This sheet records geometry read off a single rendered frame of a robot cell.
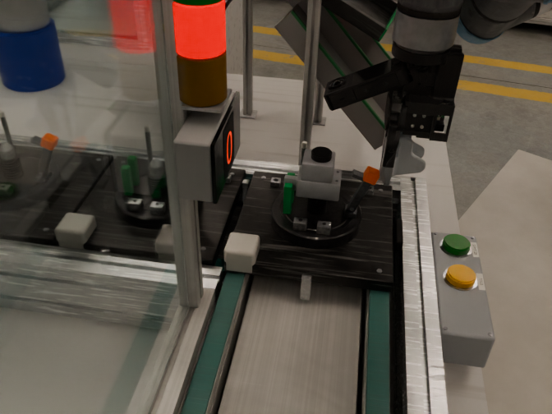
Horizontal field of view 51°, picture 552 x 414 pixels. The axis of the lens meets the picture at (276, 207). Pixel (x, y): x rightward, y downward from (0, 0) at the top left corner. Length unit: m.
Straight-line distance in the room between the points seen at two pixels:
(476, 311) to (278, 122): 0.74
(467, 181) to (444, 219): 1.76
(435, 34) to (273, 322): 0.43
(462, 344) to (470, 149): 2.42
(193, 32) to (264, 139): 0.79
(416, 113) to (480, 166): 2.28
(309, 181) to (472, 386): 0.36
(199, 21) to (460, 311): 0.51
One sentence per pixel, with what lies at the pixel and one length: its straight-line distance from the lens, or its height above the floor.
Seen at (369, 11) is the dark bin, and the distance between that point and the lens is 1.06.
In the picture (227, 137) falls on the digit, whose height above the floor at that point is 1.22.
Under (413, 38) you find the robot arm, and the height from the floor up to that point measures 1.28.
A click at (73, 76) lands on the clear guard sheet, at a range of 0.41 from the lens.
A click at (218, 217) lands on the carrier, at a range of 0.91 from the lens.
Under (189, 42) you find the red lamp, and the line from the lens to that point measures 0.57.
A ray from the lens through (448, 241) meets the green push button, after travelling 0.91.
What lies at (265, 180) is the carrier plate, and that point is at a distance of 0.99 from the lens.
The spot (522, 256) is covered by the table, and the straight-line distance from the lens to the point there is 1.11.
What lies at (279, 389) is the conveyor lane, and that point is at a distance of 0.76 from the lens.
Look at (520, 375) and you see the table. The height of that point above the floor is 0.86.
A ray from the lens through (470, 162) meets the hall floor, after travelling 3.06.
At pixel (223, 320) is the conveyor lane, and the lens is 0.79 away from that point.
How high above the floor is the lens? 1.53
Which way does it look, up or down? 37 degrees down
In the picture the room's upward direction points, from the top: 2 degrees clockwise
